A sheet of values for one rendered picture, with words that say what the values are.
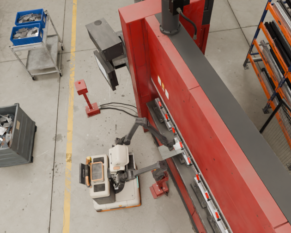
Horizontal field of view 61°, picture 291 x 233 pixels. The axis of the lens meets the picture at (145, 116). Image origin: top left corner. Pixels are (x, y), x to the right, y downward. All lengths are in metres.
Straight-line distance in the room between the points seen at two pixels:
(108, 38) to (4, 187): 3.01
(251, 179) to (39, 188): 3.46
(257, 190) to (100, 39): 2.18
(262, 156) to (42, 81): 4.65
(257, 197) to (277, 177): 0.19
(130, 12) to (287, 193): 2.04
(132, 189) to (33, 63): 3.24
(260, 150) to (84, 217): 2.94
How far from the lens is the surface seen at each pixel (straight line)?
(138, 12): 2.65
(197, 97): 1.93
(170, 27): 2.34
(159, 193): 3.86
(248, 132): 1.85
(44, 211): 4.33
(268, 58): 4.57
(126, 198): 3.72
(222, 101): 1.94
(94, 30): 3.11
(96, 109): 4.62
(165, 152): 3.10
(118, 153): 2.73
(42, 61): 5.48
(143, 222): 3.92
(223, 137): 1.79
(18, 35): 5.17
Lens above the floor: 3.87
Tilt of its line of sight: 59 degrees down
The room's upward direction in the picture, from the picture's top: 8 degrees counter-clockwise
